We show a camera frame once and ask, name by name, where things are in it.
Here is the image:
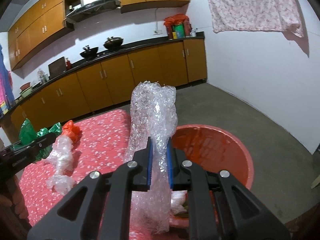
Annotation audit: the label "clear glass jar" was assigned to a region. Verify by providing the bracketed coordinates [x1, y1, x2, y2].
[37, 69, 49, 84]

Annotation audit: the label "twisted clear plastic wrap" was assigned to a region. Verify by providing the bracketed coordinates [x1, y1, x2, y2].
[45, 134, 75, 196]

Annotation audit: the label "range hood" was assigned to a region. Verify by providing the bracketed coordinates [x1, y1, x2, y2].
[64, 0, 120, 24]

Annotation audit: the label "clear bubble wrap sheet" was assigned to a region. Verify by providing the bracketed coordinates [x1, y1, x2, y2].
[124, 81, 177, 234]

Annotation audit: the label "stacked wash basins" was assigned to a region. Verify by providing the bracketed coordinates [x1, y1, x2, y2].
[20, 82, 33, 98]

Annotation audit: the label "red bag of groceries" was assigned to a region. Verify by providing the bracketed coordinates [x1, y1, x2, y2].
[163, 14, 191, 40]

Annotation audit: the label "dark cutting board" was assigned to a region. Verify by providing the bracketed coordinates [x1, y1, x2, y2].
[48, 57, 67, 79]

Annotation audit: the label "pink hanging towel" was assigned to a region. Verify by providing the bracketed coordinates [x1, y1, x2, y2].
[1, 47, 15, 115]

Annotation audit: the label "red plastic trash basket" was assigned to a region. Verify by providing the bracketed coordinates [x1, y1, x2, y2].
[170, 123, 254, 228]

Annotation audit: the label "red bottle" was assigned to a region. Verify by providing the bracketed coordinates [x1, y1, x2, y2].
[66, 58, 72, 70]

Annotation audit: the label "pink floral hanging cloth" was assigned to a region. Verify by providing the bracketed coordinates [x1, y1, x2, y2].
[207, 0, 304, 37]

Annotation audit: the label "dark green plastic wrapper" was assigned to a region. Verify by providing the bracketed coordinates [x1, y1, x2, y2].
[18, 118, 62, 162]

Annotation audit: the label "red bag on table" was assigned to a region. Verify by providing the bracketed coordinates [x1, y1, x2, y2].
[62, 120, 81, 144]

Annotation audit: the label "wooden kitchen cabinets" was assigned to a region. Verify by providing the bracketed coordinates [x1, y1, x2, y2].
[8, 0, 190, 70]
[1, 36, 207, 134]

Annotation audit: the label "red floral table cloth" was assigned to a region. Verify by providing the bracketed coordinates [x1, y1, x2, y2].
[20, 109, 131, 225]

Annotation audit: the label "black lidded wok right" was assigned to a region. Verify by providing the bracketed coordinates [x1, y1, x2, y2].
[104, 36, 124, 51]

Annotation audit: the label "white cup on counter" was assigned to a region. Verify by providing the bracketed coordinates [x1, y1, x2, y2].
[190, 29, 197, 37]

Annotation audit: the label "upper wooden kitchen cabinets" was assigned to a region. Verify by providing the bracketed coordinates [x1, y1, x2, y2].
[8, 0, 190, 70]

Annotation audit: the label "lower wooden kitchen cabinets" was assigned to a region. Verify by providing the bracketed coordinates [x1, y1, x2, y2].
[1, 36, 207, 134]

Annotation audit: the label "black wok left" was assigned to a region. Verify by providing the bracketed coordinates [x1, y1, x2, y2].
[80, 46, 99, 61]

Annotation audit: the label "white plastic bag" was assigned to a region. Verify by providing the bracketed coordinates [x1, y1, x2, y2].
[170, 191, 187, 215]

